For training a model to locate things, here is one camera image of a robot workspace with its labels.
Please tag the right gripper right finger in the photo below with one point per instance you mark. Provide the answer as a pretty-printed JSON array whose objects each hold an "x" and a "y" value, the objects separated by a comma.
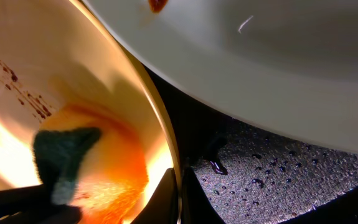
[{"x": 196, "y": 208}]

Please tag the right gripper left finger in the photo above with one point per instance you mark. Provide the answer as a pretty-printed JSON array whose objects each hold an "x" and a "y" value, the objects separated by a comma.
[{"x": 162, "y": 207}]

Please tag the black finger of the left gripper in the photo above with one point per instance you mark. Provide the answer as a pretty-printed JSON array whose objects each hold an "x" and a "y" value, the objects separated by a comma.
[{"x": 32, "y": 205}]

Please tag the yellow green sponge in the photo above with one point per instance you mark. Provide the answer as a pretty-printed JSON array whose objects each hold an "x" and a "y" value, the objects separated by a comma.
[{"x": 58, "y": 156}]

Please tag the yellow plate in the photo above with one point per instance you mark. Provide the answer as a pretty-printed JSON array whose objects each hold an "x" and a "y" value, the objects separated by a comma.
[{"x": 60, "y": 70}]

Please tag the mint plate with sauce smear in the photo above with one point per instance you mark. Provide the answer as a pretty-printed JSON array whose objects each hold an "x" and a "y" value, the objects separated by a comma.
[{"x": 289, "y": 67}]

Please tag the round black tray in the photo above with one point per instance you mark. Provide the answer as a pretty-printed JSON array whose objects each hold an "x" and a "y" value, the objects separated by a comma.
[{"x": 251, "y": 175}]

